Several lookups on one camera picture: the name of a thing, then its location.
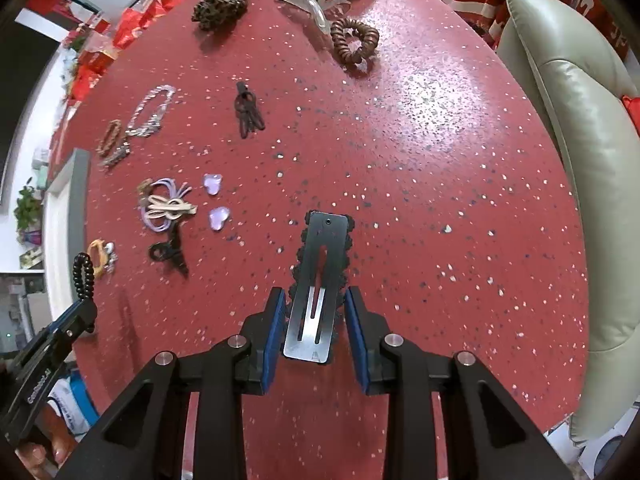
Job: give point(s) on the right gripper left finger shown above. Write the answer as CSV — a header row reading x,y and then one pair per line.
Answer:
x,y
263,331

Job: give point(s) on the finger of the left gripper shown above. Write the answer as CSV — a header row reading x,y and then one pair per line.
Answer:
x,y
78,319

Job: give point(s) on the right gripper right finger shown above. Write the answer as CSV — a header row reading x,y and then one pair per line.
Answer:
x,y
366,331

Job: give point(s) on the black scalloped snap hair clip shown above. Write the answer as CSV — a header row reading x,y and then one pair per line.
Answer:
x,y
318,289

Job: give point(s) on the small black claw clip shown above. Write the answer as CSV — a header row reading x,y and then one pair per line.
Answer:
x,y
170,251

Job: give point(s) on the silver star hair clip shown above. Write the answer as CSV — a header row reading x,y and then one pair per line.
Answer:
x,y
117,156

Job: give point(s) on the grey white jewelry tray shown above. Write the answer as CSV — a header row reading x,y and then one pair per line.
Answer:
x,y
64,233

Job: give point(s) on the person's left hand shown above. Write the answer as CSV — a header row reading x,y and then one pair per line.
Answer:
x,y
33,456

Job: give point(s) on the potted green plant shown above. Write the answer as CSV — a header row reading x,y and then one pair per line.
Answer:
x,y
28,210

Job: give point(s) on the purple heart clip upper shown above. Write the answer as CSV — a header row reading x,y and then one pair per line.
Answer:
x,y
212,183

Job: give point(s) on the cream leather chair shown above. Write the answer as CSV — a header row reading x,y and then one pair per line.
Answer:
x,y
577,83

